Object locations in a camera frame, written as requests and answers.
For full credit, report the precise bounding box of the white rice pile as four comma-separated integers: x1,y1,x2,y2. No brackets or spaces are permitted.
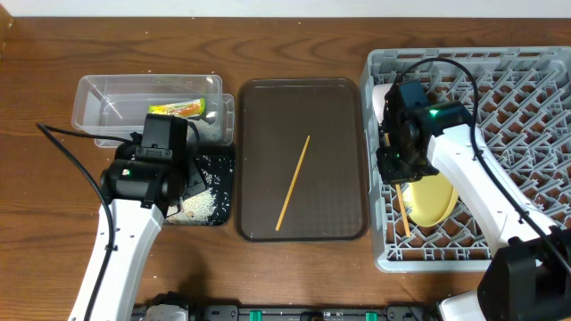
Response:
164,153,236,226

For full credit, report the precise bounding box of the pink bowl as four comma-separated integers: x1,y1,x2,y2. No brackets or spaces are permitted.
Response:
371,83,393,125

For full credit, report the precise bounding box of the green orange snack wrapper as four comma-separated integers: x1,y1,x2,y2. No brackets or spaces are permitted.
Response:
148,98,206,119

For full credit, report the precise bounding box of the yellow plate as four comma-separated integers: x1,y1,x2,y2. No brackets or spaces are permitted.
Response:
402,173,459,227

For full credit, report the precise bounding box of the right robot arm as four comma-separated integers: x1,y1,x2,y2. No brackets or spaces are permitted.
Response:
372,81,570,320

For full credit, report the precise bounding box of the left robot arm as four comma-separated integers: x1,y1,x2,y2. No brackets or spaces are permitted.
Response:
70,113,205,320

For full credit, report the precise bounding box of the black waste tray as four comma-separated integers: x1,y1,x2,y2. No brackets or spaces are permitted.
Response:
113,142,236,226

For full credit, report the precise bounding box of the grey dishwasher rack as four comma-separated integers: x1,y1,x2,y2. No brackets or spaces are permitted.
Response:
359,47,570,273

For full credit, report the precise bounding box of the clear plastic bin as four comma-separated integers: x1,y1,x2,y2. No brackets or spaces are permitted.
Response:
71,74,236,146

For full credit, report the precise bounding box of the brown serving tray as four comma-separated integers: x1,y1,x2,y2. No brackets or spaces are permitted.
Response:
236,78,368,243

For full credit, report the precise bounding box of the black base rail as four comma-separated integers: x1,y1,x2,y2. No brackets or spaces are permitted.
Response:
130,292,439,321

